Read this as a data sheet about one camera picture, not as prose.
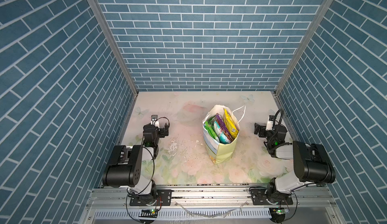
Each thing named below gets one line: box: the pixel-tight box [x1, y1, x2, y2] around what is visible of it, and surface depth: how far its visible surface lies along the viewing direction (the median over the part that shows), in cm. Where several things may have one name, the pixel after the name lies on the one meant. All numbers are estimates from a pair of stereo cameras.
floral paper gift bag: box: [202, 104, 240, 165], surface depth 78 cm
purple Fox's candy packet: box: [215, 113, 235, 142], surface depth 80 cm
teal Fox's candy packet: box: [213, 120, 232, 145], surface depth 75 cm
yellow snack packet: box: [223, 107, 239, 138], surface depth 76 cm
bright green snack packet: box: [204, 117, 220, 143], surface depth 79 cm
